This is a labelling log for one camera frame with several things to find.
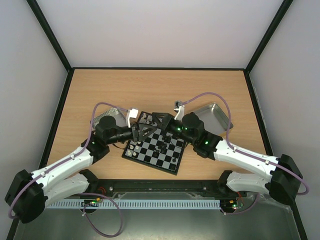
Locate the silver tin lid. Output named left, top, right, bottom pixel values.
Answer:
left=92, top=108, right=127, bottom=130

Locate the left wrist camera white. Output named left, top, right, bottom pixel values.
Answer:
left=125, top=108, right=139, bottom=128

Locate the black chess pieces pile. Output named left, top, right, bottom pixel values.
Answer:
left=152, top=133, right=175, bottom=158

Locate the black silver chess board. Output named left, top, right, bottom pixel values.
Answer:
left=121, top=111, right=192, bottom=177

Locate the light blue cable duct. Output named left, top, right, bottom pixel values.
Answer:
left=47, top=199, right=221, bottom=210

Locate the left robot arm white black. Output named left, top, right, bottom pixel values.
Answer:
left=5, top=115, right=157, bottom=224

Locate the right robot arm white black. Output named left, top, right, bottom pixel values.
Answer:
left=152, top=112, right=303, bottom=206

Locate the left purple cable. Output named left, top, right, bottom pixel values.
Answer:
left=8, top=101, right=130, bottom=220

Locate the black aluminium frame rail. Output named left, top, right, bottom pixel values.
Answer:
left=84, top=179, right=248, bottom=199

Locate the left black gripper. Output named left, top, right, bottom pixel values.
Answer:
left=106, top=121, right=155, bottom=145

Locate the white chess piece row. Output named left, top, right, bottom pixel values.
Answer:
left=123, top=111, right=157, bottom=160

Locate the gold tin box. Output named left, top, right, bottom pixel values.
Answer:
left=193, top=102, right=229, bottom=137

